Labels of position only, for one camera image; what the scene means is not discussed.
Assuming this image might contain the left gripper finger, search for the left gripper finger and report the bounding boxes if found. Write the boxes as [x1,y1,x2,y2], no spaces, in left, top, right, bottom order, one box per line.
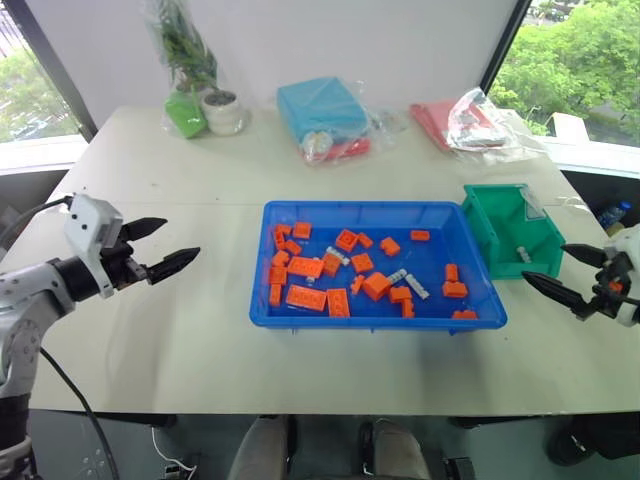
[144,246,202,287]
[122,216,168,246]

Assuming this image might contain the green plastic bin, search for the green plastic bin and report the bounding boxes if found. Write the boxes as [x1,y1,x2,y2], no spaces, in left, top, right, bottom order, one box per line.
[461,182,567,282]

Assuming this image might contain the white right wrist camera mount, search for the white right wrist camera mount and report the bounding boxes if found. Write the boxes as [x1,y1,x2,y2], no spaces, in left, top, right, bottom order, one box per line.
[603,230,640,329]

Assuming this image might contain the big orange toy block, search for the big orange toy block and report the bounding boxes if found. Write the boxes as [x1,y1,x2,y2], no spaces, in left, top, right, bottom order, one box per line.
[362,271,393,303]

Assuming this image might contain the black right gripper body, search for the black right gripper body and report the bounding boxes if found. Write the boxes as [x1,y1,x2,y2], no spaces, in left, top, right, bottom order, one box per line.
[574,249,640,322]

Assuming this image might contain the grey rounded shape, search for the grey rounded shape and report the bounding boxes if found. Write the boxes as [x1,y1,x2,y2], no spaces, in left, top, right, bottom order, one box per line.
[373,418,432,480]
[228,416,290,480]

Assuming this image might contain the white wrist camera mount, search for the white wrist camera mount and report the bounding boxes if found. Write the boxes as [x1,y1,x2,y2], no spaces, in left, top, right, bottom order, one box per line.
[63,193,125,300]
[603,230,640,329]

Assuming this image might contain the white brick pieces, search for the white brick pieces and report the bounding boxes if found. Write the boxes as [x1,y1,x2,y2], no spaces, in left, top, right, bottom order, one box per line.
[404,274,432,301]

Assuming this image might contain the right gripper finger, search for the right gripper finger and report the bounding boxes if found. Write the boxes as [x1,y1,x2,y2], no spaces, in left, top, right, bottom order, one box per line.
[560,242,609,267]
[521,270,589,318]

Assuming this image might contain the crumpled clear plastic bag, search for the crumpled clear plastic bag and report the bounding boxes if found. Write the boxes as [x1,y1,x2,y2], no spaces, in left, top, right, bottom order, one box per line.
[446,88,552,165]

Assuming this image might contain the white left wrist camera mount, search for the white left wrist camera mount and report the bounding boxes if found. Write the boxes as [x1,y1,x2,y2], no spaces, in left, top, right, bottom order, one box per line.
[63,193,125,300]

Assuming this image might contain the clear label pouch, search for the clear label pouch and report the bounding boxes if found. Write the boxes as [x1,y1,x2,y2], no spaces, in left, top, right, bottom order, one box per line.
[521,185,548,222]

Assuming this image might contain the green plant in plastic wrap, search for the green plant in plastic wrap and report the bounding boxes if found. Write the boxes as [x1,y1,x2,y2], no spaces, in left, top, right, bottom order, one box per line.
[143,0,222,96]

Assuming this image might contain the blue cloth in bag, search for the blue cloth in bag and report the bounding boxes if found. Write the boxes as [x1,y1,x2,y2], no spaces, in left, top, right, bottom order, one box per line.
[276,75,410,169]

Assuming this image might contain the blue plastic tray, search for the blue plastic tray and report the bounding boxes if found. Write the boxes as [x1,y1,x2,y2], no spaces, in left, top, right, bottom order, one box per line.
[248,200,509,336]

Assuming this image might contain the green pot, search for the green pot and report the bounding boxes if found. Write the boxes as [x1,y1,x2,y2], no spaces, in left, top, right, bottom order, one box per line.
[165,88,209,140]

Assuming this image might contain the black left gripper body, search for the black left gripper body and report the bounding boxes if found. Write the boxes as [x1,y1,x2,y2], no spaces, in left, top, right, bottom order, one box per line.
[99,223,152,291]

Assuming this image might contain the plastic bottle blue label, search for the plastic bottle blue label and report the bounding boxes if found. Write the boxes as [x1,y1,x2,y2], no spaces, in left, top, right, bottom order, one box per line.
[598,200,633,231]

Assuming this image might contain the white cardboard box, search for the white cardboard box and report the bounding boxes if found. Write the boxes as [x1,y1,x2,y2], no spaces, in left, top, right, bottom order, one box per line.
[551,113,592,145]

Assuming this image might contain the black rounded base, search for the black rounded base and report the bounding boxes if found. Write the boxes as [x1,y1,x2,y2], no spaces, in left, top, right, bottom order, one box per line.
[546,414,640,467]

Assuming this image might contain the orange plastic building brick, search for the orange plastic building brick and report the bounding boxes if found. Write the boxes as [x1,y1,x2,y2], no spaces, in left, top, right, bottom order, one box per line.
[284,284,329,313]
[287,255,326,280]

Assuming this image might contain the black window frame post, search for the black window frame post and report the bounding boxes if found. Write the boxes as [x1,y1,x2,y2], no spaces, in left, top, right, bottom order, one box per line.
[478,0,534,97]
[23,0,99,145]

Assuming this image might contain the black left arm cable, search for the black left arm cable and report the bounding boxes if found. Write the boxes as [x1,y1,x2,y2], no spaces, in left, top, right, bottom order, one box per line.
[0,196,122,480]

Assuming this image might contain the red flat pack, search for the red flat pack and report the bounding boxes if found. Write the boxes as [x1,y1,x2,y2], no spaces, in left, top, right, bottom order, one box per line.
[324,138,373,163]

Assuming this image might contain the white floor cable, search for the white floor cable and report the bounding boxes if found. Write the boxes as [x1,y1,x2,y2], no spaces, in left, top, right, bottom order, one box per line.
[151,426,197,472]

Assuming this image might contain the light blue box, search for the light blue box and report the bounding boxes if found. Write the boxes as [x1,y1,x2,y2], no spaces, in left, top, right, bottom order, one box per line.
[276,75,372,147]

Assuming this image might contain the white ribbed plant pot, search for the white ribbed plant pot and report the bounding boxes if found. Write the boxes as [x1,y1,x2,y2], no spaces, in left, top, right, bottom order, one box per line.
[200,90,247,136]

